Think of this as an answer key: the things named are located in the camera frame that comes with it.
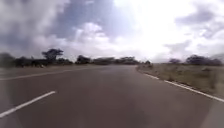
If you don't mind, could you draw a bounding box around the grey asphalt road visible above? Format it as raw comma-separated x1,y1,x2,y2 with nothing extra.
0,64,224,128

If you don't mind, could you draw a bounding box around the row of dark trees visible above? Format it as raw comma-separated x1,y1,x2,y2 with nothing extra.
0,48,153,68

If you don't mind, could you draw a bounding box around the faint white edge line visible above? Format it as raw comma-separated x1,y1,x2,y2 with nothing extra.
0,68,84,82

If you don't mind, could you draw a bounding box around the white solid edge line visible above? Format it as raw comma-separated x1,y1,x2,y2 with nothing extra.
143,73,224,104

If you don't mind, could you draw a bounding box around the dry grass verge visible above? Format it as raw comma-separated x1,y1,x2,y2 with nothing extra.
135,63,224,99

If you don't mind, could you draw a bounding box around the group of dark bushes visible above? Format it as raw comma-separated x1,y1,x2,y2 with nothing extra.
168,54,224,66

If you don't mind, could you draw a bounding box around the white dashed centre line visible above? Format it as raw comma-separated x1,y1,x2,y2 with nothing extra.
0,90,57,119

